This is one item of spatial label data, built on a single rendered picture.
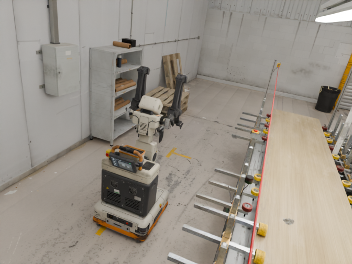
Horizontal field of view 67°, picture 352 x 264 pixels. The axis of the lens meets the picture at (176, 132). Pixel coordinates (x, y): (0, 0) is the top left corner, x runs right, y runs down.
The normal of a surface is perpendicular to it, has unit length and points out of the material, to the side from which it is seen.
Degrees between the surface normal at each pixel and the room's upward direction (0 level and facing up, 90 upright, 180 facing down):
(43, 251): 0
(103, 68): 90
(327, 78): 90
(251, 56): 90
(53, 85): 90
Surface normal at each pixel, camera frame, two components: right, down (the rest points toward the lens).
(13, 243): 0.13, -0.90
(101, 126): -0.36, 0.35
